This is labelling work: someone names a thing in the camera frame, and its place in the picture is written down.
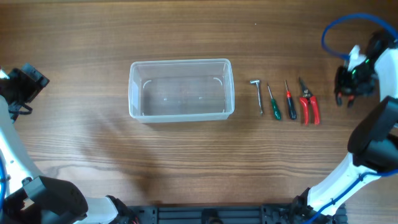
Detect red handled snips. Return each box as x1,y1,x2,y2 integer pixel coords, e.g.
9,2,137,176
298,77,320,125

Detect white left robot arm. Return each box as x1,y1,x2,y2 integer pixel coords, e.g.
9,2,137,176
1,63,140,223

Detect silver L-shaped socket wrench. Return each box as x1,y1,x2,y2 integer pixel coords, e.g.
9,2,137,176
249,80,264,115

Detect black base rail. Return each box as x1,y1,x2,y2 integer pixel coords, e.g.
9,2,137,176
124,203,349,224

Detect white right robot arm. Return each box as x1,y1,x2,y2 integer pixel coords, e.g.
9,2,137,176
287,28,397,223

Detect clear plastic container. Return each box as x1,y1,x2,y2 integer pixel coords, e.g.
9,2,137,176
128,58,235,123

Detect green handled screwdriver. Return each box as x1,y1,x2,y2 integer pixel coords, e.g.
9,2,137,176
267,83,282,120

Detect black red handled screwdriver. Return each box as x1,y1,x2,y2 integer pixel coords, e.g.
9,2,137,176
284,80,297,120

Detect orange black long-nose pliers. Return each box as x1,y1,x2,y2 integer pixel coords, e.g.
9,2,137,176
335,91,356,109

